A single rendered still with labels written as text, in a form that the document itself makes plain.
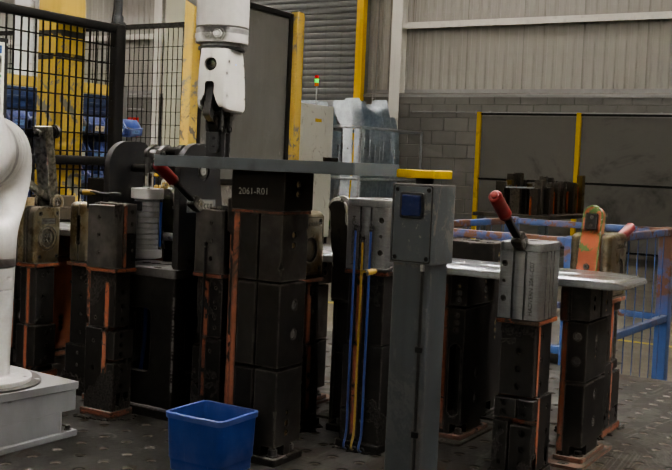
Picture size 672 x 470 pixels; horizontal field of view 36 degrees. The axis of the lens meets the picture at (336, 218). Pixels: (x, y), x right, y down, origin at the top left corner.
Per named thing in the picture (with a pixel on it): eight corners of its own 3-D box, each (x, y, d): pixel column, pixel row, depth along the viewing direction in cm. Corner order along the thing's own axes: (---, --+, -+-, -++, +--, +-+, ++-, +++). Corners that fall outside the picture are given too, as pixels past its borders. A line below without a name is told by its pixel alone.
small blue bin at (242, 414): (259, 468, 154) (261, 410, 153) (218, 484, 145) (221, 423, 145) (202, 455, 159) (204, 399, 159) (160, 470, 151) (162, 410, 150)
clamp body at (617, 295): (627, 427, 190) (638, 233, 188) (604, 444, 177) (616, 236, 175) (572, 418, 195) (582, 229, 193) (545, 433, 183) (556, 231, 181)
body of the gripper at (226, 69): (233, 38, 157) (230, 111, 158) (254, 46, 167) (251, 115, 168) (187, 37, 159) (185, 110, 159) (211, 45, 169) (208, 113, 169)
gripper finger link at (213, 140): (220, 114, 159) (218, 157, 160) (226, 115, 162) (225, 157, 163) (200, 114, 160) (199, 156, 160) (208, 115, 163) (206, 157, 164)
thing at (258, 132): (178, 398, 493) (192, -19, 483) (156, 393, 501) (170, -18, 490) (299, 367, 581) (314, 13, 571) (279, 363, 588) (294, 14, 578)
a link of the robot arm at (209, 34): (237, 25, 157) (237, 44, 158) (255, 32, 166) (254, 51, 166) (186, 24, 159) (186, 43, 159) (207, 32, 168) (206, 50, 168)
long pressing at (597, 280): (656, 281, 173) (656, 272, 173) (618, 292, 153) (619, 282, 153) (70, 226, 244) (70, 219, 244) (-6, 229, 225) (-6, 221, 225)
